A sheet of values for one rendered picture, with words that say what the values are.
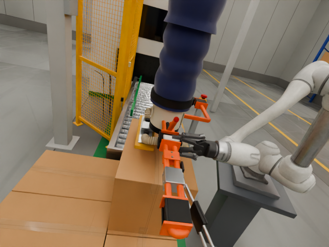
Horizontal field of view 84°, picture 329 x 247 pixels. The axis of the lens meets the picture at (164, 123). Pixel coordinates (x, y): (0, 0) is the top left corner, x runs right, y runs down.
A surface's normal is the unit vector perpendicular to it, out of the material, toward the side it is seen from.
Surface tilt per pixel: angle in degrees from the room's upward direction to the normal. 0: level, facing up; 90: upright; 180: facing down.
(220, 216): 90
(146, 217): 90
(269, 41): 90
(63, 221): 0
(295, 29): 90
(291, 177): 100
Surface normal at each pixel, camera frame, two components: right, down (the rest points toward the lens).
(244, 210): -0.22, 0.42
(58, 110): 0.04, 0.48
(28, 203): 0.22, -0.86
